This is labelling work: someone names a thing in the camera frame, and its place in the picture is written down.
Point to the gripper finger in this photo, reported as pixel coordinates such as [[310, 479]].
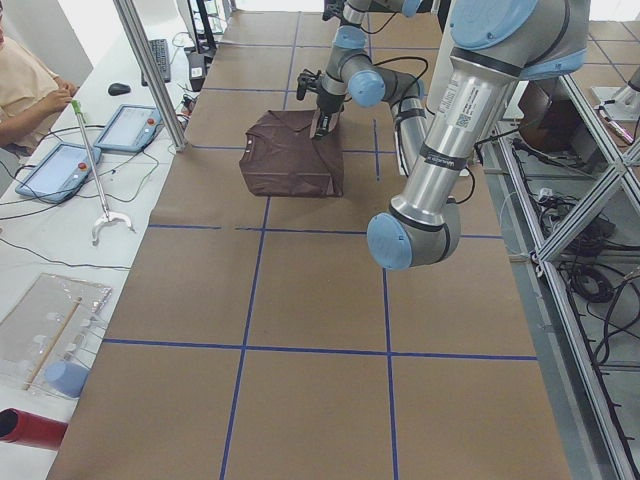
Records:
[[329, 122], [320, 125]]

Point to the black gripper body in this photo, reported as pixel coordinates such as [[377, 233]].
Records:
[[329, 103]]

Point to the dark brown t-shirt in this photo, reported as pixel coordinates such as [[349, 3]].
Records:
[[282, 160]]

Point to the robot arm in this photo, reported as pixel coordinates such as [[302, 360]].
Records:
[[351, 74], [495, 45]]

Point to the black label box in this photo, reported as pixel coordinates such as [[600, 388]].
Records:
[[197, 71]]

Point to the black keyboard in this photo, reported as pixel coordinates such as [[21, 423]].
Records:
[[161, 55]]

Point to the far blue teach pendant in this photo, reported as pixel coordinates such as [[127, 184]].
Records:
[[130, 129]]

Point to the blue teach pendant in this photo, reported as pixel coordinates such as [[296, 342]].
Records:
[[58, 176], [130, 129]]

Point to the black computer mouse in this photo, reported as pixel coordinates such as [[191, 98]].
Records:
[[117, 89]]

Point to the metal reacher grabber tool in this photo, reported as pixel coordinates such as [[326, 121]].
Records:
[[108, 216]]

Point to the near blue teach pendant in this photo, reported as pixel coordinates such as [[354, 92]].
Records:
[[58, 176]]

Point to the seated person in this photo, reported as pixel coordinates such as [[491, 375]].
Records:
[[32, 98]]

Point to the light blue cup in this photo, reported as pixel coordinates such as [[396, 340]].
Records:
[[67, 378]]

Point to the red cylinder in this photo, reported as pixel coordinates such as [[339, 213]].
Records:
[[28, 429]]

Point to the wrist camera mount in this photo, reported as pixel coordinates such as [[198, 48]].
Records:
[[308, 81]]

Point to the aluminium frame post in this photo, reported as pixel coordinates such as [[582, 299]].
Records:
[[139, 43]]

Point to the aluminium frame rack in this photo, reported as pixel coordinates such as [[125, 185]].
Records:
[[566, 158]]

